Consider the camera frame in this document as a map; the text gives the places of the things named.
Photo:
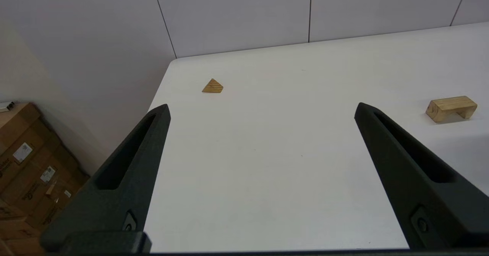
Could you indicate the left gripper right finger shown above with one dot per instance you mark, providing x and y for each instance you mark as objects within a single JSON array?
[{"x": 431, "y": 202}]

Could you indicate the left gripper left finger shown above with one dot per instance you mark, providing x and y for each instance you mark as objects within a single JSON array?
[{"x": 114, "y": 210}]

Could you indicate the arched wooden building block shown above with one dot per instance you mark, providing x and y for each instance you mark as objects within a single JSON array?
[{"x": 450, "y": 109}]

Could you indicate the triangular wooden building block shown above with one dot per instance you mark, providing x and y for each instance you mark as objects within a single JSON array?
[{"x": 212, "y": 86}]

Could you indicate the stacked cardboard boxes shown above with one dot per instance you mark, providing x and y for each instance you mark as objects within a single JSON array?
[{"x": 34, "y": 160}]

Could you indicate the small plain cardboard box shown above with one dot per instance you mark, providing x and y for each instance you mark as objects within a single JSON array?
[{"x": 15, "y": 233}]

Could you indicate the flat white item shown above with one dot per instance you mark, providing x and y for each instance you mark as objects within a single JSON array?
[{"x": 5, "y": 106}]

